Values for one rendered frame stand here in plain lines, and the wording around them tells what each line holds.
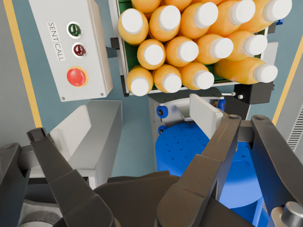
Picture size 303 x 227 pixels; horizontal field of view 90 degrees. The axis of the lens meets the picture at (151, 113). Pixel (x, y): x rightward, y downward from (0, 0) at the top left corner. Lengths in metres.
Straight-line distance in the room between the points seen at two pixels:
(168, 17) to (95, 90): 0.21
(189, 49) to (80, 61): 0.22
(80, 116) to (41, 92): 1.54
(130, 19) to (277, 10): 0.28
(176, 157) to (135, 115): 1.20
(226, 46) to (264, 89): 0.26
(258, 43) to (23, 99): 1.78
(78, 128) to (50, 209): 0.53
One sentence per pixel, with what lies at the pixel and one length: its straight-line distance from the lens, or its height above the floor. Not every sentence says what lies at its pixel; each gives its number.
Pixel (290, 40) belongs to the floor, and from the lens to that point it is 1.99.
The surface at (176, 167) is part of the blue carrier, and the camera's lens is 0.35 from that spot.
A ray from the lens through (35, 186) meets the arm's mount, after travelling 0.67.
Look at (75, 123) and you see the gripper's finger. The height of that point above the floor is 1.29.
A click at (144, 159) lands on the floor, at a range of 1.82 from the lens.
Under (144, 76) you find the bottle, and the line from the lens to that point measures 0.36.
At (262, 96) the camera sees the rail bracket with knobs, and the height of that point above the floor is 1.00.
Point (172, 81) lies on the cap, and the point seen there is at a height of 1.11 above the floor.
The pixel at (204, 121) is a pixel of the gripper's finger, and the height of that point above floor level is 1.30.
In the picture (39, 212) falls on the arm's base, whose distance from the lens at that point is 0.69.
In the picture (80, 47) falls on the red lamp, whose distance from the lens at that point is 0.34.
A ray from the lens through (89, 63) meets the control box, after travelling 0.35.
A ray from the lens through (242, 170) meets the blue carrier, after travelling 0.37.
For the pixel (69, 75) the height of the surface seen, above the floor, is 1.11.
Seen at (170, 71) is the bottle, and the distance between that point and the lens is 0.37.
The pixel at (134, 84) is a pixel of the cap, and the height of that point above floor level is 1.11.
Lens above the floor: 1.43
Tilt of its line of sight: 68 degrees down
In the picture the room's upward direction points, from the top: 168 degrees clockwise
